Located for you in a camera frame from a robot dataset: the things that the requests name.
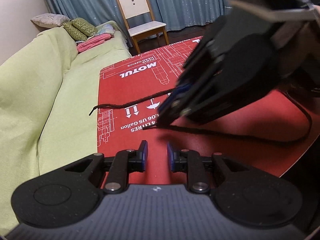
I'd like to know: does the green patterned cushion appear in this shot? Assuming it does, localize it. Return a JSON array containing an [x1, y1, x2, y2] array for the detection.
[[71, 17, 98, 37], [62, 22, 88, 41]]

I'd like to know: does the pink folded cloth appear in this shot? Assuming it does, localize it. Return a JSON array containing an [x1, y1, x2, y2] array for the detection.
[[77, 33, 114, 53]]

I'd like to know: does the blue curtain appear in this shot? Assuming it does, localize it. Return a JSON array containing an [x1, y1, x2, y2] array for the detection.
[[37, 0, 232, 48]]

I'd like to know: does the dark brown shoelace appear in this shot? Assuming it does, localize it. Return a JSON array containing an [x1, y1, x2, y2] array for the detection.
[[88, 88, 313, 145]]

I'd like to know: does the grey pillow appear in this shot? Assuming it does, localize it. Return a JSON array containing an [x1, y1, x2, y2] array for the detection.
[[31, 13, 71, 29]]

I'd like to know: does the red printed cardboard sheet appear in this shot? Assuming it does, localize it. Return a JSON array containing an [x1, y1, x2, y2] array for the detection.
[[97, 34, 319, 184]]

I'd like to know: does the white wooden chair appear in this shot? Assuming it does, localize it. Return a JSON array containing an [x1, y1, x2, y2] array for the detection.
[[116, 0, 170, 54]]

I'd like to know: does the green covered sofa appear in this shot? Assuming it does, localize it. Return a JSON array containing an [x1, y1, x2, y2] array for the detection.
[[1, 22, 131, 235]]

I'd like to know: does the light blue folded cloth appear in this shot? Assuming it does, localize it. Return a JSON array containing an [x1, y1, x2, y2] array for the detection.
[[97, 23, 116, 35]]

